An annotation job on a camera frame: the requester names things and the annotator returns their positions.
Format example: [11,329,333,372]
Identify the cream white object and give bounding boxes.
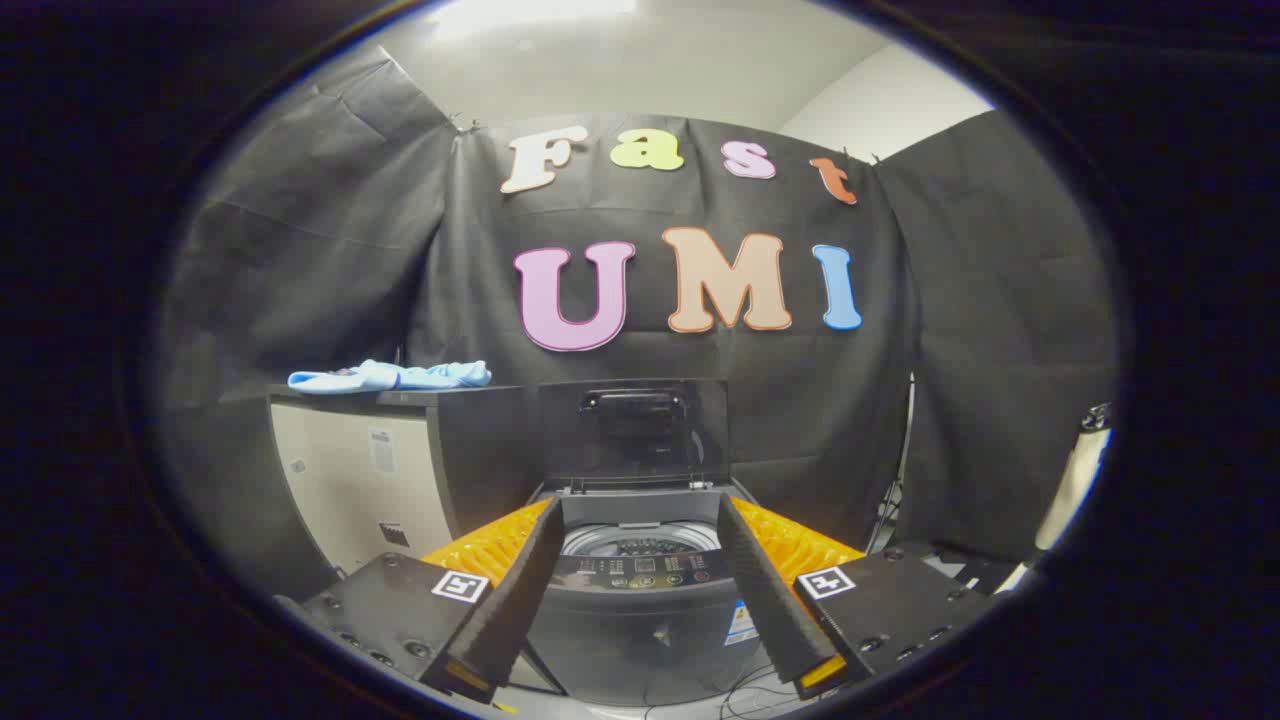
[1035,403,1113,551]

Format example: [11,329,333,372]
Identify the light blue cloth garment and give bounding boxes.
[288,360,493,394]

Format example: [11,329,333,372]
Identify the grey washing machine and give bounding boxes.
[520,480,776,707]

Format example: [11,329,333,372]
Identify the black backdrop cloth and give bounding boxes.
[155,50,1116,601]

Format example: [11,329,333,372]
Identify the cables on floor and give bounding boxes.
[720,660,801,719]

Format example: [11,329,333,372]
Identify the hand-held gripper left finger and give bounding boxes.
[275,497,566,706]

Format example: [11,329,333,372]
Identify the black hanging cable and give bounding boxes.
[865,375,916,556]

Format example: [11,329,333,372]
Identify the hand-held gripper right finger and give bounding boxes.
[717,493,1001,701]

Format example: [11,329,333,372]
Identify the dark washing machine lid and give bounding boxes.
[538,378,731,493]

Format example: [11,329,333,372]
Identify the dark cabinet with white side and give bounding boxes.
[268,383,546,579]

